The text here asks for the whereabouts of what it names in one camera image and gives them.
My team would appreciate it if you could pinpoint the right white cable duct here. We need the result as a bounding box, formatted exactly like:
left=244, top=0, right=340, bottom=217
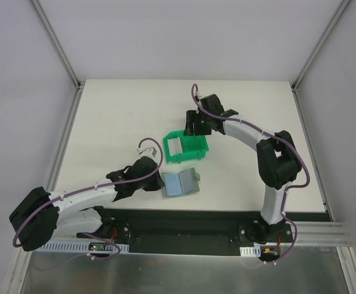
left=240, top=246, right=261, bottom=258

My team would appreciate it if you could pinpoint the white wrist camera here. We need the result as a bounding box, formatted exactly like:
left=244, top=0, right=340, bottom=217
left=194, top=92, right=203, bottom=102
left=137, top=147, right=157, bottom=159

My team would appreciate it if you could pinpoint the aluminium front rail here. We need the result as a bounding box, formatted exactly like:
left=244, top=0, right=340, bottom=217
left=296, top=222, right=352, bottom=247

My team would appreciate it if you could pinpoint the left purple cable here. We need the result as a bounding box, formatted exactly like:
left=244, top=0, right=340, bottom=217
left=12, top=137, right=163, bottom=248

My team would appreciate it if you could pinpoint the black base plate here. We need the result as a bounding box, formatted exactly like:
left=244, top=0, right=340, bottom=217
left=90, top=206, right=293, bottom=256

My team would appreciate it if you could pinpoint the aluminium frame post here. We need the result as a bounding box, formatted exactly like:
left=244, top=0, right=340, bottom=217
left=291, top=0, right=354, bottom=92
left=28, top=0, right=82, bottom=90

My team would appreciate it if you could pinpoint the green plastic bin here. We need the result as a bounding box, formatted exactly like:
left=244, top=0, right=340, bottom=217
left=163, top=130, right=209, bottom=164

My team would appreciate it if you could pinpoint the white cable duct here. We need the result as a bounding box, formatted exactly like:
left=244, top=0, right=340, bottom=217
left=37, top=240, right=129, bottom=254
left=240, top=246, right=261, bottom=258

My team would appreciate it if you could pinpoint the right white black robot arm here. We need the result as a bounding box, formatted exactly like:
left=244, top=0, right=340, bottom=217
left=184, top=94, right=302, bottom=242

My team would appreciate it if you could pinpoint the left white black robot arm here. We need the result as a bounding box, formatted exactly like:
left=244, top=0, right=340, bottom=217
left=9, top=156, right=164, bottom=252

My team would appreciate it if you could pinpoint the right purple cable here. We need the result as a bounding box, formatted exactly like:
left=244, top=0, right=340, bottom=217
left=190, top=83, right=311, bottom=215

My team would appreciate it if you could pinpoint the sage green card holder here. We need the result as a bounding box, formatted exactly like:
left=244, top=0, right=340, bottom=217
left=161, top=168, right=201, bottom=198

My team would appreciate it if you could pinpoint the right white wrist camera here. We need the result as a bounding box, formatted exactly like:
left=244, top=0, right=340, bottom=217
left=194, top=92, right=203, bottom=102

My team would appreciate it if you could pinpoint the purple cable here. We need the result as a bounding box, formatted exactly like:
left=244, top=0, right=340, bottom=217
left=12, top=137, right=163, bottom=248
left=190, top=83, right=311, bottom=215

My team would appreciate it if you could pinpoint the left aluminium frame post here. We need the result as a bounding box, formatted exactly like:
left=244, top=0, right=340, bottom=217
left=28, top=0, right=82, bottom=90

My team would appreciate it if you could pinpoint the left white cable duct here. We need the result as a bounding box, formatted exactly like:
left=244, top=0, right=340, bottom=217
left=37, top=240, right=129, bottom=254

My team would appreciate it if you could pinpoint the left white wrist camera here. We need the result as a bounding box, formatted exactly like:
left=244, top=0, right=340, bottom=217
left=137, top=147, right=157, bottom=159

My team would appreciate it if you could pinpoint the right aluminium frame post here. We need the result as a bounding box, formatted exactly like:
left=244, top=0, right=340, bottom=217
left=291, top=0, right=354, bottom=92

